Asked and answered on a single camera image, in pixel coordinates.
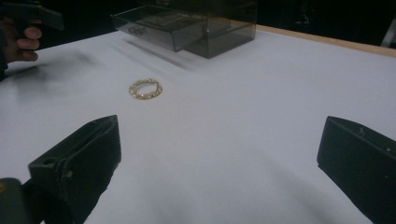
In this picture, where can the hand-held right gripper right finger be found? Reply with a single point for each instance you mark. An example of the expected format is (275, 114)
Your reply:
(358, 161)

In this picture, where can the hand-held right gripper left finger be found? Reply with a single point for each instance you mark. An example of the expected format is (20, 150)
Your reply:
(84, 161)

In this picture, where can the smoked clear acrylic drawer box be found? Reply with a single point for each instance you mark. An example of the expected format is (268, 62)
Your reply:
(224, 34)

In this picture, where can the white stand leg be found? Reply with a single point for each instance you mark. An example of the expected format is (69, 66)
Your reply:
(389, 35)

